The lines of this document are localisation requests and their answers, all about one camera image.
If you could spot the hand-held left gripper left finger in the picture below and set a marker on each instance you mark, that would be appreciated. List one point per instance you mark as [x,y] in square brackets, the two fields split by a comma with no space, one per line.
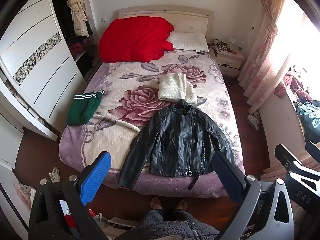
[96,177]

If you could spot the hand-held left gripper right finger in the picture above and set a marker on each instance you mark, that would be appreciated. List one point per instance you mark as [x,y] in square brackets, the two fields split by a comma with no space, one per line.
[230,177]

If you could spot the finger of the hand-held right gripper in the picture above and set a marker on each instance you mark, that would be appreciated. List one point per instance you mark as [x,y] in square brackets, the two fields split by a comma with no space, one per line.
[287,158]
[313,147]

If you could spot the black leather jacket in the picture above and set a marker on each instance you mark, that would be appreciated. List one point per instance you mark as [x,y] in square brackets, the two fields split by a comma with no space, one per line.
[178,140]

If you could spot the maroon clothes pile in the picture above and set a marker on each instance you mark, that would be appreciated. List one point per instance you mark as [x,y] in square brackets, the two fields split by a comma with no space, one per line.
[292,83]

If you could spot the dark hanging clothes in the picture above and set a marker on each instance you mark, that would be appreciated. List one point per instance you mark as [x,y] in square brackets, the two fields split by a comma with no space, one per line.
[61,15]

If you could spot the teal cloth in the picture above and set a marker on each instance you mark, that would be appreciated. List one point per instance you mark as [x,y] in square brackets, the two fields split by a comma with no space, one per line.
[308,116]

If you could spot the white shoe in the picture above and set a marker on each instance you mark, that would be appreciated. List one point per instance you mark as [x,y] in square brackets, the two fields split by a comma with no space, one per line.
[54,175]

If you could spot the white slippers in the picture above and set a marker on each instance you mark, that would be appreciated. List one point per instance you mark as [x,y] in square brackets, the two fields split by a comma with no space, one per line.
[253,121]

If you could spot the person's right foot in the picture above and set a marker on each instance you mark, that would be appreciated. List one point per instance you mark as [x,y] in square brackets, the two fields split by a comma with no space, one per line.
[181,203]

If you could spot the person's foot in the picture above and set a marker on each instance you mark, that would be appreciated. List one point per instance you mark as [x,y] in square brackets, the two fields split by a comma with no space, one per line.
[156,203]
[181,203]

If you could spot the cream fluffy strip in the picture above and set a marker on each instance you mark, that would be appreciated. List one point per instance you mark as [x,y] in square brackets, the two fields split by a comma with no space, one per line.
[117,121]

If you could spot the person's left foot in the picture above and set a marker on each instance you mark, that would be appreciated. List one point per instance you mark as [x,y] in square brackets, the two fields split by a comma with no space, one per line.
[156,203]

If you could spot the green garment with white stripes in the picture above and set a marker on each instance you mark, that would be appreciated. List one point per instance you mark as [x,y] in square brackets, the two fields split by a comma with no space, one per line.
[83,108]

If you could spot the pink cloth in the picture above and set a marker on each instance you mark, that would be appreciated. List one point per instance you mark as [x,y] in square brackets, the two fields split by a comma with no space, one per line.
[23,192]

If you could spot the person's grey fleece clothing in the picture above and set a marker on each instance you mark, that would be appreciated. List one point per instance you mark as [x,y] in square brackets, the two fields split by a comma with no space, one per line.
[170,226]

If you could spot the floral plush blanket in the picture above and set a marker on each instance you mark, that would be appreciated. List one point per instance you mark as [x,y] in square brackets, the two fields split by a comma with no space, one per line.
[120,90]

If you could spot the white knit sweater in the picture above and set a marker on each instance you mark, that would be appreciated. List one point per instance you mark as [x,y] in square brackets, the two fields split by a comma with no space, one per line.
[175,87]

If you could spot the white nightstand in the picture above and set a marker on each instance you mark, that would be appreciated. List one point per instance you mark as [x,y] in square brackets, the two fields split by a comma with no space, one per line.
[230,61]

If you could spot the pink floral curtain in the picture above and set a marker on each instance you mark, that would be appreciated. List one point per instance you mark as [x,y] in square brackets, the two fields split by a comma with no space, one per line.
[265,45]

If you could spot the white sliding wardrobe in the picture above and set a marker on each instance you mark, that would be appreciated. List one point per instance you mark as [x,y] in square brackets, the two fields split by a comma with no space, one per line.
[37,67]

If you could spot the red folded clothing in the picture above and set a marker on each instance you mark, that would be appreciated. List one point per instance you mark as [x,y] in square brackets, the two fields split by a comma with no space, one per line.
[77,47]

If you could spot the white pillow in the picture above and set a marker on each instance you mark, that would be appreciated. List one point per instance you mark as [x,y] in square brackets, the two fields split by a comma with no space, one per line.
[188,41]

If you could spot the red duvet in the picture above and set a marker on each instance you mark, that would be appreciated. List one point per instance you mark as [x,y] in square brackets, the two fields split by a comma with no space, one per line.
[135,40]

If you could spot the beige hanging coat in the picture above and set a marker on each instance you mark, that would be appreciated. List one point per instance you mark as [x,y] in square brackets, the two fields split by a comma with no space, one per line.
[78,15]

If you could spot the beige bed headboard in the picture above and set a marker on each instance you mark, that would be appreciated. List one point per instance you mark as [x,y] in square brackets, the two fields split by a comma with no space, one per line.
[190,17]

